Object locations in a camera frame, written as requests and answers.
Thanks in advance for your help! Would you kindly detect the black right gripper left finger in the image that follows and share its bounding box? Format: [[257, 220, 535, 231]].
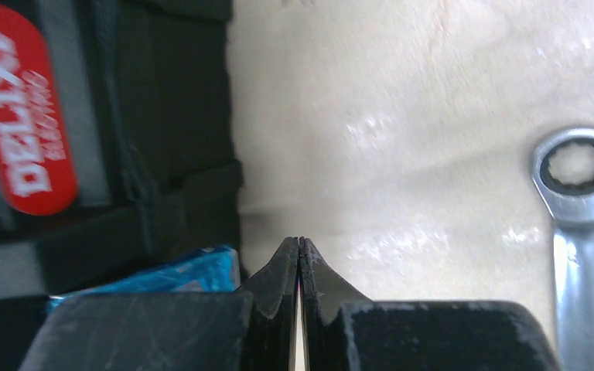
[[21, 237, 299, 371]]

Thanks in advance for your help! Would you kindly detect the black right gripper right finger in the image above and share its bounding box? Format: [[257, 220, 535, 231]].
[[299, 238, 559, 370]]

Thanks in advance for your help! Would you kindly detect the black plastic toolbox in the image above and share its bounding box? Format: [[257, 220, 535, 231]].
[[0, 1, 242, 370]]

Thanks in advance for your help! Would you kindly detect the silver ratchet wrench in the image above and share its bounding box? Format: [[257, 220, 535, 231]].
[[530, 127, 594, 370]]

